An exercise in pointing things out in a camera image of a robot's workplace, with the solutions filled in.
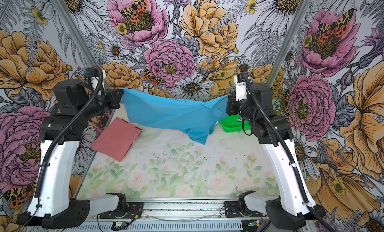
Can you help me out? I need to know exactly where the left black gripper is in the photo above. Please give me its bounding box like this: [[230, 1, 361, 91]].
[[79, 89, 126, 120]]

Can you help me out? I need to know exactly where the blue t shirt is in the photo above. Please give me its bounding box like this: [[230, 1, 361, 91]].
[[122, 89, 228, 145]]

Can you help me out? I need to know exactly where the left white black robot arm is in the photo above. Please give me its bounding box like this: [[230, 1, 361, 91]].
[[17, 79, 128, 229]]

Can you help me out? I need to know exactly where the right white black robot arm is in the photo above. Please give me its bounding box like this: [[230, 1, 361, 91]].
[[227, 82, 326, 231]]

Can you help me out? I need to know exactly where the green plastic basket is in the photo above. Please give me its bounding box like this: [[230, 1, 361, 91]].
[[220, 115, 251, 133]]

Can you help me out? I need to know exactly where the folded red t shirt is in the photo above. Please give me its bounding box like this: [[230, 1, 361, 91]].
[[92, 117, 142, 162]]

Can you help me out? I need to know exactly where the small green circuit board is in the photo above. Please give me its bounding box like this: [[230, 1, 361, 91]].
[[248, 220, 260, 227]]

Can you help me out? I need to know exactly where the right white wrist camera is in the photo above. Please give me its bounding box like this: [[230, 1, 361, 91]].
[[234, 73, 248, 102]]

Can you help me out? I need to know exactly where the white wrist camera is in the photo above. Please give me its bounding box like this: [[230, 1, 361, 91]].
[[234, 73, 248, 102], [84, 69, 106, 95]]

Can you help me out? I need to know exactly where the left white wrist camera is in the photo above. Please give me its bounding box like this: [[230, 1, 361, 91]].
[[84, 69, 106, 95]]

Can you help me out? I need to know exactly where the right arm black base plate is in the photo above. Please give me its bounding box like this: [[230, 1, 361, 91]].
[[224, 201, 266, 218]]

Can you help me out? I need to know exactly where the left black corrugated cable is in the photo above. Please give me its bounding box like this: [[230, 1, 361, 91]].
[[34, 65, 104, 198]]

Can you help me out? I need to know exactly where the aluminium front rail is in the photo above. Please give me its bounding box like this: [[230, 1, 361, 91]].
[[68, 198, 313, 222]]

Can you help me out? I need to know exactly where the left aluminium corner post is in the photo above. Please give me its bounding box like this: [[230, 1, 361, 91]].
[[48, 0, 99, 66]]

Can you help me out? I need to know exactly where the aluminium corner post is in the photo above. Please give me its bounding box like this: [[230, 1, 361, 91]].
[[48, 0, 99, 66], [266, 0, 312, 87]]

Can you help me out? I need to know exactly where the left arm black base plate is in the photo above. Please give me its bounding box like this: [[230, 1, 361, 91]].
[[99, 202, 144, 220]]

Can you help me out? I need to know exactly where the white slotted cable duct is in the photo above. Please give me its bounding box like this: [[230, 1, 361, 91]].
[[65, 220, 243, 232]]

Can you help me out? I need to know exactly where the right aluminium corner post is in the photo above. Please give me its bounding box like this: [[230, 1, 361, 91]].
[[266, 0, 312, 87]]

